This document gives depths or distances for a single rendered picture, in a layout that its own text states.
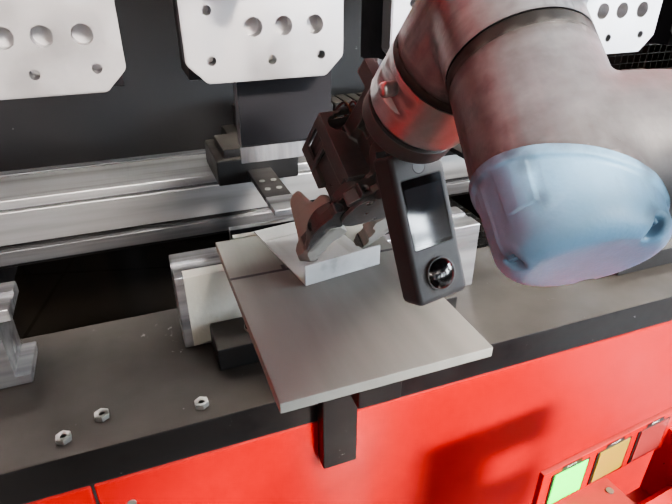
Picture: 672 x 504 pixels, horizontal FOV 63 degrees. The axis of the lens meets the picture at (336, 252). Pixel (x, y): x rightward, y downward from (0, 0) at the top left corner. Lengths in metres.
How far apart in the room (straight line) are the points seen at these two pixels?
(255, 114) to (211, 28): 0.10
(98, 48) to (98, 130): 0.59
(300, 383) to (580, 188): 0.26
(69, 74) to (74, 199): 0.36
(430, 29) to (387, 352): 0.25
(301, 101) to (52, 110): 0.60
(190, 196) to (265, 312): 0.40
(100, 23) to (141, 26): 0.55
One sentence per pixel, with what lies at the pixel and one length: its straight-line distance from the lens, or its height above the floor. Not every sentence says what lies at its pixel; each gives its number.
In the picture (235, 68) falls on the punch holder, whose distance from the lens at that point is 0.53.
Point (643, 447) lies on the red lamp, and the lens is 0.72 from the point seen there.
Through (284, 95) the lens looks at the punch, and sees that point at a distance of 0.59.
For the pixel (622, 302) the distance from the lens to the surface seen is 0.82.
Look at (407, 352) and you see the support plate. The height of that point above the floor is 1.00.
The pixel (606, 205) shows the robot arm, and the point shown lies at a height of 1.20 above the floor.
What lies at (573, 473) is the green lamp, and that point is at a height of 0.82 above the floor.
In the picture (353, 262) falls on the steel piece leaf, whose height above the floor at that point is 1.01.
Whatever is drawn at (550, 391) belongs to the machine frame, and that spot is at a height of 0.76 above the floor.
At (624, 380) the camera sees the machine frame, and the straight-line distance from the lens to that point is 0.91.
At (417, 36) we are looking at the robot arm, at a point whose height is 1.24.
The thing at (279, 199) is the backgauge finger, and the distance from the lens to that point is 0.70.
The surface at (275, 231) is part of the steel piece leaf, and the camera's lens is 0.62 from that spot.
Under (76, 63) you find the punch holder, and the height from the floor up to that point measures 1.20.
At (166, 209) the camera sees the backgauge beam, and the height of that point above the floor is 0.94.
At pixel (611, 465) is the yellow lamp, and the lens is 0.69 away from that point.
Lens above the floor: 1.28
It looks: 29 degrees down
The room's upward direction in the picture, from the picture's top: straight up
